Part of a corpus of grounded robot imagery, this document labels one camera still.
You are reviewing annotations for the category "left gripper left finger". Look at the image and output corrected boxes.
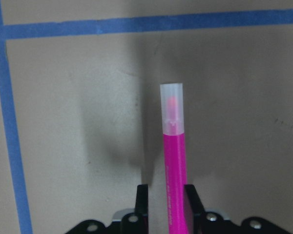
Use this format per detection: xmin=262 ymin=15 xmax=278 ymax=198
xmin=135 ymin=184 xmax=148 ymax=234

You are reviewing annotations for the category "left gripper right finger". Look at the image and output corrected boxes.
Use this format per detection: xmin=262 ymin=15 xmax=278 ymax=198
xmin=184 ymin=184 xmax=205 ymax=234

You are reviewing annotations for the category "pink marker pen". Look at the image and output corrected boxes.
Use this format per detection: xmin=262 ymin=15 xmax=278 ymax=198
xmin=160 ymin=83 xmax=188 ymax=234

